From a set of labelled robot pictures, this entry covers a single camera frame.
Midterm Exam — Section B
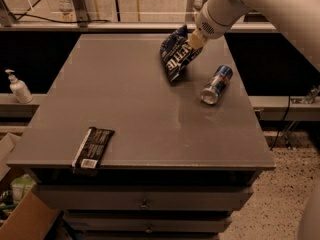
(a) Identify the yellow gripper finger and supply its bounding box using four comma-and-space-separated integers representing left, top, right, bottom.
187, 28, 208, 50

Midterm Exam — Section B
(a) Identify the blue Kettle chip bag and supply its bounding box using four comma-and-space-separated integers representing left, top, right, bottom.
160, 25, 202, 83

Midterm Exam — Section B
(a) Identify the Red Bull can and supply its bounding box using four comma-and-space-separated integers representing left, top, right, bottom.
200, 65, 233, 105

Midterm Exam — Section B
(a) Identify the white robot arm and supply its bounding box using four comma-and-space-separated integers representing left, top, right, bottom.
191, 0, 320, 240

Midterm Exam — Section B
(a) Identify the grey metal railing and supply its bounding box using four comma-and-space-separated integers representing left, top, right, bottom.
0, 0, 281, 34

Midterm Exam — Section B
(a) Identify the black snack bar wrapper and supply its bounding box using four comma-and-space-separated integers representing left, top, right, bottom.
72, 127, 115, 176

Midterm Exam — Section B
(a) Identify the top drawer knob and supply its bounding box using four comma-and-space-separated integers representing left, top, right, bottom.
139, 199, 150, 210

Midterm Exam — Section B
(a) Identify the drawer knob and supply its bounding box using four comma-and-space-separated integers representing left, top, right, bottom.
139, 199, 150, 210
145, 225, 154, 234

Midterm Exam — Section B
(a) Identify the white pump dispenser bottle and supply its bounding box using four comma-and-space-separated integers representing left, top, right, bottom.
5, 69, 33, 104

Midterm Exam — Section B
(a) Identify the brown cardboard box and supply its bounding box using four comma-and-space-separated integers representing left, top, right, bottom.
0, 133, 60, 240

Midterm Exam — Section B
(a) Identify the black cable at right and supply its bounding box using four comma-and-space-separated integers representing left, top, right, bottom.
269, 95, 292, 152

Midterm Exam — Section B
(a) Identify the black cable on ledge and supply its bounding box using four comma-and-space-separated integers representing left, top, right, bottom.
9, 12, 111, 25

